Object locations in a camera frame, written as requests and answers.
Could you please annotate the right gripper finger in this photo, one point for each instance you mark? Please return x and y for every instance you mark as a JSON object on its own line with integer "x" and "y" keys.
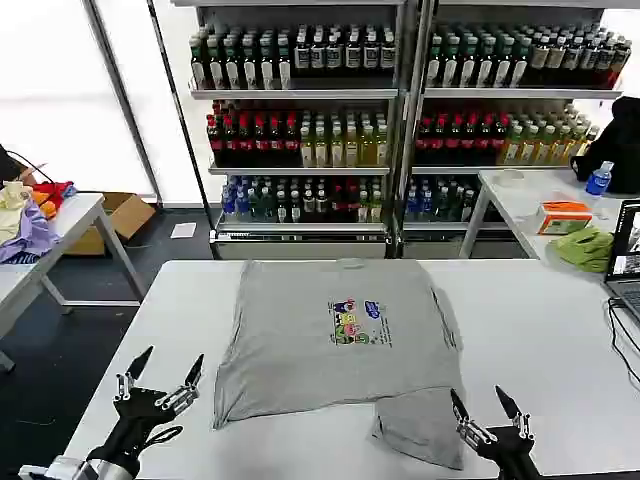
{"x": 467, "y": 420}
{"x": 515, "y": 412}

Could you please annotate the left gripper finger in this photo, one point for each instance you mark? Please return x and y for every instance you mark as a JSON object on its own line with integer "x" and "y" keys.
{"x": 136, "y": 369}
{"x": 189, "y": 382}

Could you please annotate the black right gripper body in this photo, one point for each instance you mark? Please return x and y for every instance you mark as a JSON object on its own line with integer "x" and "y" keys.
{"x": 512, "y": 455}

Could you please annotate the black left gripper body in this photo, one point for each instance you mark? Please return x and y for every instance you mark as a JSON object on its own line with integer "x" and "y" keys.
{"x": 131, "y": 420}

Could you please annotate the grey printed T-shirt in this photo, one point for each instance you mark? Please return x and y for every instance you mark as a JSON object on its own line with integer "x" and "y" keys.
{"x": 325, "y": 340}

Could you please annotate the white paper sheet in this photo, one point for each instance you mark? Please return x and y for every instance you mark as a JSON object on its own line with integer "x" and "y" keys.
{"x": 183, "y": 230}

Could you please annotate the brown cardboard box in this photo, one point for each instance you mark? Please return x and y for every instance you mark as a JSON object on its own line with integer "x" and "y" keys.
{"x": 125, "y": 215}

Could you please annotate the white side table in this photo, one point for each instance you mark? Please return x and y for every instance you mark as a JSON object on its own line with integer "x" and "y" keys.
{"x": 520, "y": 200}
{"x": 75, "y": 215}

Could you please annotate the purple cloth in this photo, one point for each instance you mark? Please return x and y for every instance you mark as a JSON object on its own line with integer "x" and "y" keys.
{"x": 35, "y": 232}

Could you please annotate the green cloth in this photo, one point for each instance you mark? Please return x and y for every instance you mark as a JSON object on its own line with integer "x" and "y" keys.
{"x": 585, "y": 250}

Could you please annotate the orange cloth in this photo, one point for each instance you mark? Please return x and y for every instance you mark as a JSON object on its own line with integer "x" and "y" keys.
{"x": 46, "y": 209}

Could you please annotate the red cloth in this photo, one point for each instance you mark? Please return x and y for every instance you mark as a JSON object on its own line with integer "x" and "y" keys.
{"x": 52, "y": 192}

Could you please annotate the orange tissue box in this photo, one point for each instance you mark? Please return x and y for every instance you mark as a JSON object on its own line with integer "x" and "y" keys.
{"x": 565, "y": 217}

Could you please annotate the cream cloth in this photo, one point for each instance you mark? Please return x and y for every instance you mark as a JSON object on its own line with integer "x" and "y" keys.
{"x": 11, "y": 210}

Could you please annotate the grey laptop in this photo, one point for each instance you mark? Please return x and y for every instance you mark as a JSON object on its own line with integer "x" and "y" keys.
{"x": 626, "y": 240}

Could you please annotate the white tape roll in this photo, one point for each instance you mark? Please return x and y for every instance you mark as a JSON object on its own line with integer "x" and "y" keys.
{"x": 512, "y": 178}

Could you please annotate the blue-label water bottle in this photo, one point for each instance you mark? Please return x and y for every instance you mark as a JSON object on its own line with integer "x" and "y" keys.
{"x": 599, "y": 180}

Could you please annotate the metal shelf with bottles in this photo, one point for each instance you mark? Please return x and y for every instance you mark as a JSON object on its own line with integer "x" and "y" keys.
{"x": 300, "y": 140}
{"x": 500, "y": 125}

